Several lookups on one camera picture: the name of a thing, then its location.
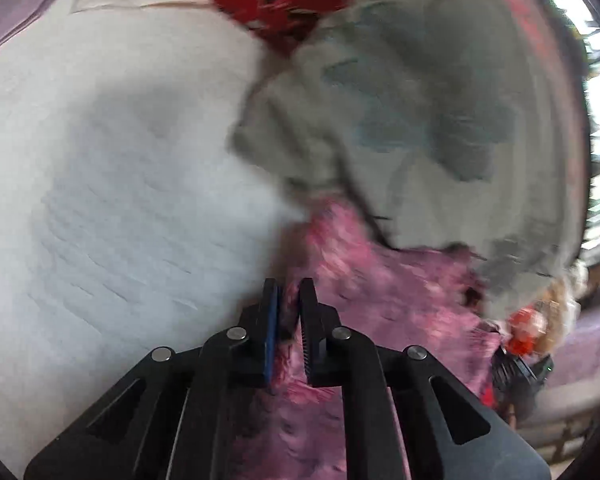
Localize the purple pink floral garment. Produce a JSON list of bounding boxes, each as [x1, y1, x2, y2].
[[228, 198, 501, 479]]

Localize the plastic bag of items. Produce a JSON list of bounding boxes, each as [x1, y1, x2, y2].
[[505, 259, 588, 358]]

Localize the lilac cloth covered furniture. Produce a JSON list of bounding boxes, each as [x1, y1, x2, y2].
[[546, 306, 600, 388]]

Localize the white quilted mattress cover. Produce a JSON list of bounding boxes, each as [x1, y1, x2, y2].
[[0, 0, 300, 474]]

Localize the grey floral pillow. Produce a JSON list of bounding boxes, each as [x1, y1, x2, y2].
[[233, 0, 591, 318]]

